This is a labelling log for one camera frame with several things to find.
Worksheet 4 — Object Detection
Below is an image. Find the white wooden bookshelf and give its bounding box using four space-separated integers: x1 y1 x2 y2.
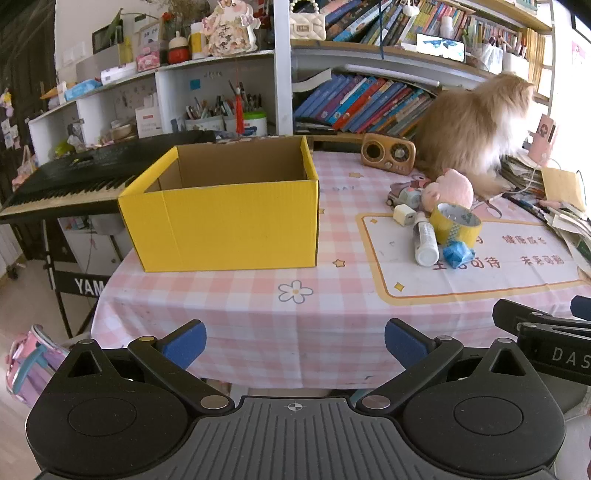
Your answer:
274 0 559 153

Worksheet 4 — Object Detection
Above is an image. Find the pink printed card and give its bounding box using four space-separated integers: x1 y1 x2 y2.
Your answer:
527 114 558 161

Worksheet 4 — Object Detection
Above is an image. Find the stack of papers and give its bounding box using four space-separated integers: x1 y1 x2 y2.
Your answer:
499 148 591 278

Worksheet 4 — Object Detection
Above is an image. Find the blue plastic bag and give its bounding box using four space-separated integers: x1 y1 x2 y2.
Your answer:
442 240 476 269

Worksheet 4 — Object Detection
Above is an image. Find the blue wet wipes pack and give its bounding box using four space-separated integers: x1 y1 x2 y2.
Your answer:
64 79 103 101

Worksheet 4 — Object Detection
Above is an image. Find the white quilted handbag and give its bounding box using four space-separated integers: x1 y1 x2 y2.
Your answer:
290 0 327 40

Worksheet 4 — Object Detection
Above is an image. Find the pink plush toy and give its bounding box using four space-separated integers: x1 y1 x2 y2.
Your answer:
420 168 475 210

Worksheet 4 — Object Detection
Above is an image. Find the red round figurine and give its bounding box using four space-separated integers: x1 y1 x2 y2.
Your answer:
167 31 189 64

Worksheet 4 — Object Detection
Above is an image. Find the white printed desk mat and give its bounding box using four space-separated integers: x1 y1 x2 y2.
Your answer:
355 210 591 306

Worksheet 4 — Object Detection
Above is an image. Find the thick black book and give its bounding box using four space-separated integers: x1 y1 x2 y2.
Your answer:
292 68 333 93

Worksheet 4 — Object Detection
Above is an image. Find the white pen holder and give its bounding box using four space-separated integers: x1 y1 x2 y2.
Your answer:
224 80 264 134
185 95 227 132

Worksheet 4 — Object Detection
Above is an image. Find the dark wooden door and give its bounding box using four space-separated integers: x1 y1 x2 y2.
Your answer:
0 0 58 195

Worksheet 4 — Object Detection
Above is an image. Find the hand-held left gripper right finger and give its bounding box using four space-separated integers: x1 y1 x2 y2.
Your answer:
355 318 540 414

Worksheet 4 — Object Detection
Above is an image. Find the white flat box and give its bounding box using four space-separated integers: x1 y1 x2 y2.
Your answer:
100 65 138 86

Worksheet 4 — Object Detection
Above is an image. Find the brown envelope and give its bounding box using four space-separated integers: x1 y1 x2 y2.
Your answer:
540 167 588 212

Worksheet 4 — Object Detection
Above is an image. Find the yellow cardboard box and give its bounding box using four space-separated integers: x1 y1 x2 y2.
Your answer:
117 135 320 273

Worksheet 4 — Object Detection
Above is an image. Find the white jar with green lid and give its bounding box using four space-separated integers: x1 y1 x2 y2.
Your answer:
243 112 269 137

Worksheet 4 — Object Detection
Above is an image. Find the wooden retro radio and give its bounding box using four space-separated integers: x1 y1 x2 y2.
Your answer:
361 133 417 175

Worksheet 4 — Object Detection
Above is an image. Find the black electronic keyboard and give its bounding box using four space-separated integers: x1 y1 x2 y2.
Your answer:
0 130 218 225

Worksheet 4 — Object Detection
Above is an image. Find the pink purple backpack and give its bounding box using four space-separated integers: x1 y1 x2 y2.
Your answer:
6 324 72 409

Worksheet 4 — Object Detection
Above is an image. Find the white box with red label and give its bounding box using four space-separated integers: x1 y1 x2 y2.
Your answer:
135 92 163 138

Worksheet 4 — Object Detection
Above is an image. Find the row of thick colourful books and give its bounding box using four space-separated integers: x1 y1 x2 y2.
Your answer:
293 69 437 139

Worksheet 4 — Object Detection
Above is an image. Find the black picture frame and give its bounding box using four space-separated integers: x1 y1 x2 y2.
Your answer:
91 18 124 55

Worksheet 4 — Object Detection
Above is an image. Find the white charger plug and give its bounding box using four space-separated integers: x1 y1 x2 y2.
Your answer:
393 204 417 228

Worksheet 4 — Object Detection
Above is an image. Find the black keyboard stand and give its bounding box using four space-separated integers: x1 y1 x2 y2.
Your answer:
41 217 112 340

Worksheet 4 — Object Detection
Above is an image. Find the dried flower bouquet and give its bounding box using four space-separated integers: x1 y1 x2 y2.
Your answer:
159 0 204 28

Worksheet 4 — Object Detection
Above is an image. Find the white wall switch plate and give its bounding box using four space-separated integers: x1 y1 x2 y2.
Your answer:
61 41 88 65

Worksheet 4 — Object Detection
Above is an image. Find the small photo frame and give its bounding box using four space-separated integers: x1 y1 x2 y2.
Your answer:
140 23 162 49

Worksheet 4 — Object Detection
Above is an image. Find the paper cartoon figure decoration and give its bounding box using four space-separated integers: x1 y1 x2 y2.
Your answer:
202 0 259 58

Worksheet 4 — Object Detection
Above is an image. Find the yellow tape roll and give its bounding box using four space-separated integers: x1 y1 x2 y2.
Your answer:
429 203 482 246

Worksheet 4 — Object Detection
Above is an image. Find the pink tote bag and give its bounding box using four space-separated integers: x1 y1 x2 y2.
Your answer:
11 145 38 190

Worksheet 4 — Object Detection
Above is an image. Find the black pen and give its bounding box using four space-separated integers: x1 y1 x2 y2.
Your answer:
503 193 550 220

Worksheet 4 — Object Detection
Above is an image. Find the fluffy orange cat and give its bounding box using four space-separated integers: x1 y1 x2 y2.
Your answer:
413 71 535 197

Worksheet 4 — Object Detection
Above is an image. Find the small toy car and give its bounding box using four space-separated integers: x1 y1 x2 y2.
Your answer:
387 180 432 209

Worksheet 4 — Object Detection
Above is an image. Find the white spray bottle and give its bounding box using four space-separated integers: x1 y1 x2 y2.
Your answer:
412 211 440 267

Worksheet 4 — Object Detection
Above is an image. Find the white cabinet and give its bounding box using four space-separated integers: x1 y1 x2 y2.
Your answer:
60 215 134 278

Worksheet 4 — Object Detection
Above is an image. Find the pink printed box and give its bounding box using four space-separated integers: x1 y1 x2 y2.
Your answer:
136 48 162 72

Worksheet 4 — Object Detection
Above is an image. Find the grey storage box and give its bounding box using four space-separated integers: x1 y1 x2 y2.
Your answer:
76 58 125 84

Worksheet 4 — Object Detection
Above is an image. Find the white cubby shelf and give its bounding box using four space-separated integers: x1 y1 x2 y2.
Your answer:
28 50 282 167

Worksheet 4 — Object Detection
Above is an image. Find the red tassel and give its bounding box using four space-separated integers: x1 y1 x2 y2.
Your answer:
233 80 245 134

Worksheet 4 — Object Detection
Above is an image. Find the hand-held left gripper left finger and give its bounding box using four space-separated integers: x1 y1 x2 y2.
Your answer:
54 319 235 414

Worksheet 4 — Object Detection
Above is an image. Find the row of thin colourful books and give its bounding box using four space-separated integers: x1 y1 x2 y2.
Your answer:
323 0 550 70

